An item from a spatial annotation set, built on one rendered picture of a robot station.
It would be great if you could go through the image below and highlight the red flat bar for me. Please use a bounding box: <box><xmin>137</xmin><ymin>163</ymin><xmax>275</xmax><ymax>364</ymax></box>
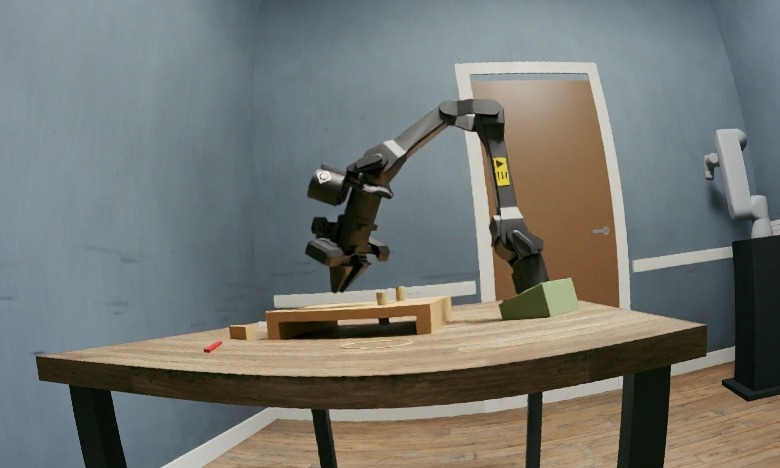
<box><xmin>204</xmin><ymin>341</ymin><xmax>222</xmax><ymax>353</ymax></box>

